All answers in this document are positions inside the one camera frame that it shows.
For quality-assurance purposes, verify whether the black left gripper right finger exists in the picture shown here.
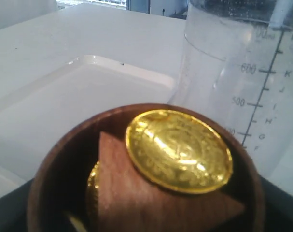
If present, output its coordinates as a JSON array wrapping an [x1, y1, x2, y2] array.
[[261, 177, 293, 232]]

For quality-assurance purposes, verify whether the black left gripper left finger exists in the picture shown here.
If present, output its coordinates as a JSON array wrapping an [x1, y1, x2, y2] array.
[[0, 180, 32, 232]]

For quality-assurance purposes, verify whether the brown wooden cup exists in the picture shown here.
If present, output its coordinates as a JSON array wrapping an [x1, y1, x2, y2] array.
[[27, 103, 265, 232]]

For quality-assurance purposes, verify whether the gold coin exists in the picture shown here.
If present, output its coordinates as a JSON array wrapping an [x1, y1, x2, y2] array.
[[125, 109, 234, 194], [68, 161, 101, 232]]

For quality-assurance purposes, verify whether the brown wooden block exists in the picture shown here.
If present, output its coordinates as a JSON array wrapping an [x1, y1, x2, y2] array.
[[98, 132, 245, 232]]

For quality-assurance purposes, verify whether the clear plastic shaker body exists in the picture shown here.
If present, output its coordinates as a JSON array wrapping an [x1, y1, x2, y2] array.
[[169, 0, 293, 194]]

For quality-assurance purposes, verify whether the white plastic tray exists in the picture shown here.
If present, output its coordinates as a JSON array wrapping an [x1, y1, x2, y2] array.
[[0, 55, 174, 198]]

